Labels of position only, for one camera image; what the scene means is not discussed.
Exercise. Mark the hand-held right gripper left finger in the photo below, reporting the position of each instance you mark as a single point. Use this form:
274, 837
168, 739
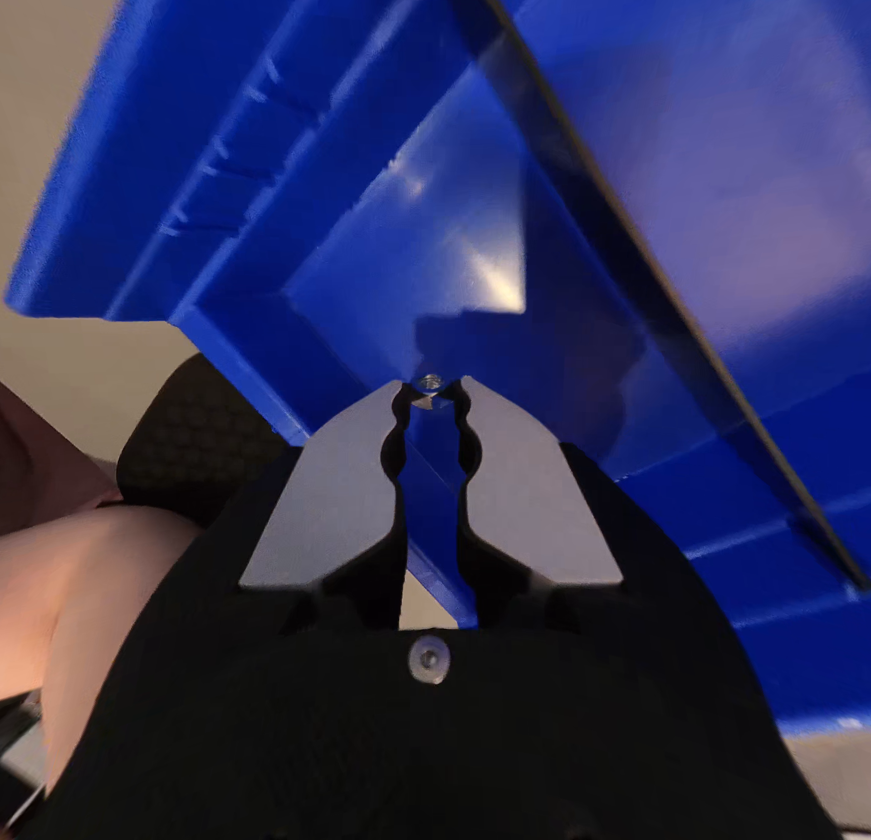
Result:
326, 499

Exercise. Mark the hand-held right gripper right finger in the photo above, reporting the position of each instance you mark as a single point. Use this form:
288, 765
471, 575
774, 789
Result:
537, 499

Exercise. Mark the silver hex nut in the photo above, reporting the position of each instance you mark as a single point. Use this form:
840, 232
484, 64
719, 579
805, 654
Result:
425, 403

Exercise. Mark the blue plastic parts bin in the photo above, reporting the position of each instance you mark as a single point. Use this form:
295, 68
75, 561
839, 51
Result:
408, 241

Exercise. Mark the person's right forearm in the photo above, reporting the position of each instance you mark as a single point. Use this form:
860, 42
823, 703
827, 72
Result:
88, 581

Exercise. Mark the dark bin divider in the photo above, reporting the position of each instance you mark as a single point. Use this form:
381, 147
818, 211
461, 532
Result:
585, 193

